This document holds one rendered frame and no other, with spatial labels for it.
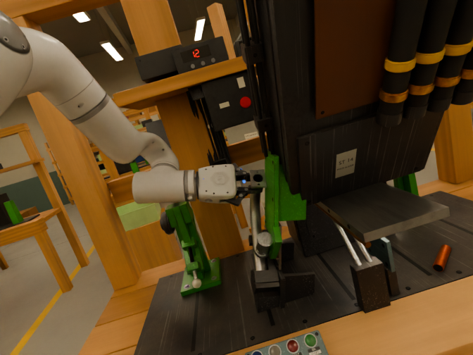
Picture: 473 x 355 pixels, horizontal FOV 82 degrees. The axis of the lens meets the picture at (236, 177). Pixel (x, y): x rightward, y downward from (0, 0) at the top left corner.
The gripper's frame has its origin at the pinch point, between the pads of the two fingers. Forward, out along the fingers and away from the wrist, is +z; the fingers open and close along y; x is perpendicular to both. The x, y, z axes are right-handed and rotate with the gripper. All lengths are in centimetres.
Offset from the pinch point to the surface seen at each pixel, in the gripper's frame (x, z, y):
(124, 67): 544, -310, 832
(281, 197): -6.6, 4.8, -8.4
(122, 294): 47, -46, -17
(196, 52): -14.4, -14.6, 37.7
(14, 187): 789, -706, 509
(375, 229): -19.0, 17.0, -22.3
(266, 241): -0.4, 0.9, -16.8
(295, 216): -3.1, 8.5, -11.9
